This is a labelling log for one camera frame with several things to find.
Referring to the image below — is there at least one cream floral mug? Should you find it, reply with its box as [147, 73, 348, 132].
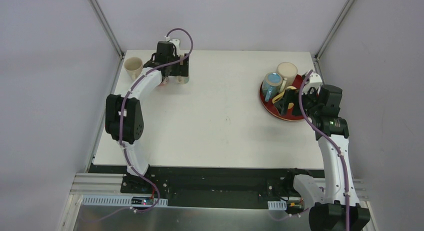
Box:
[123, 57, 144, 81]

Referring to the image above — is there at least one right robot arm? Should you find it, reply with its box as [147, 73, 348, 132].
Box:
[273, 84, 371, 231]

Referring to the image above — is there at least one blue mug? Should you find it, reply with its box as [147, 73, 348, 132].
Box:
[260, 72, 284, 103]

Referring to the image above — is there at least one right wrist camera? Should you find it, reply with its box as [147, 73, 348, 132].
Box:
[302, 70, 323, 95]

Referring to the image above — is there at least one red round tray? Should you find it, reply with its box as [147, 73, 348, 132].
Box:
[259, 74, 305, 121]

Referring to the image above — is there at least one yellow mug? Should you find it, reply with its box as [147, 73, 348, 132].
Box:
[272, 86, 297, 109]

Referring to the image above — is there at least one aluminium frame post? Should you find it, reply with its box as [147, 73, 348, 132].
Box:
[88, 0, 125, 60]
[314, 0, 356, 62]

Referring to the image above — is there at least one left white cable duct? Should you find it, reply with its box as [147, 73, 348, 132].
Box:
[81, 194, 157, 208]

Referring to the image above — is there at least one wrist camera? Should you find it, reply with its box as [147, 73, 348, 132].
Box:
[165, 36, 181, 56]
[302, 70, 323, 95]

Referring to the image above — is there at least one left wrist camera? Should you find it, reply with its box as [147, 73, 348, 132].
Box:
[165, 36, 181, 56]

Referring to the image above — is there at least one right white cable duct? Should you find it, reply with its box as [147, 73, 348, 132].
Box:
[267, 199, 287, 211]

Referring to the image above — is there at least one white cable duct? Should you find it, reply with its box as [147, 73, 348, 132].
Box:
[81, 194, 157, 208]
[267, 199, 287, 211]

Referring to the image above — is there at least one right aluminium frame post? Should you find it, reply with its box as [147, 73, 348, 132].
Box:
[314, 0, 356, 62]

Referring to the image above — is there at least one left aluminium frame post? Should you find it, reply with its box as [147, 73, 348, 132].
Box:
[88, 0, 125, 60]

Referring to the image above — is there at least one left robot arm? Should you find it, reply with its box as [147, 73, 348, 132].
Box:
[105, 37, 190, 194]

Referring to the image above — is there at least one pink mug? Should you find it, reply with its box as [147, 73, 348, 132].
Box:
[159, 77, 169, 87]

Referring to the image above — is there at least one cream green mug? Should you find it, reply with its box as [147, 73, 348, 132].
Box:
[177, 76, 190, 85]

